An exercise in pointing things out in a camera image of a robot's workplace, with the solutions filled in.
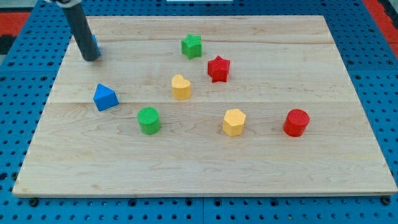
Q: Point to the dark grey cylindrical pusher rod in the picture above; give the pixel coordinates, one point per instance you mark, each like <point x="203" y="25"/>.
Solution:
<point x="75" y="15"/>

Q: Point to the blue cube block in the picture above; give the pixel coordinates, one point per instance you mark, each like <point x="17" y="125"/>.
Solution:
<point x="96" y="44"/>

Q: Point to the blue triangle block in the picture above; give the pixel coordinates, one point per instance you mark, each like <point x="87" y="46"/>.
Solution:
<point x="105" y="97"/>

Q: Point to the green star block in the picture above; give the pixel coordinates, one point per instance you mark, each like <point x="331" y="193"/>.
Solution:
<point x="191" y="46"/>

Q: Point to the green cylinder block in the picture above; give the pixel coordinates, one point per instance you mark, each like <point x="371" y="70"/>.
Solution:
<point x="149" y="120"/>

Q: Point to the yellow heart block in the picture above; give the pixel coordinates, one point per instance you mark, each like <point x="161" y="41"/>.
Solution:
<point x="181" y="87"/>

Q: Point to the red star block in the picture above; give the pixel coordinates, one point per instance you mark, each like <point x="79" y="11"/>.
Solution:
<point x="218" y="69"/>

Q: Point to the light wooden board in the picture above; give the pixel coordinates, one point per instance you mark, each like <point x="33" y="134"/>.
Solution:
<point x="278" y="63"/>

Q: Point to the yellow hexagon block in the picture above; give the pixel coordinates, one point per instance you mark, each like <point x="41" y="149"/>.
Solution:
<point x="233" y="122"/>

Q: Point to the red cylinder block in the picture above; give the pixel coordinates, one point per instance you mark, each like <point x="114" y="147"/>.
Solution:
<point x="296" y="122"/>

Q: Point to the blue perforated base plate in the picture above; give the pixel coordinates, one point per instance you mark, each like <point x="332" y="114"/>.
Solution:
<point x="31" y="65"/>

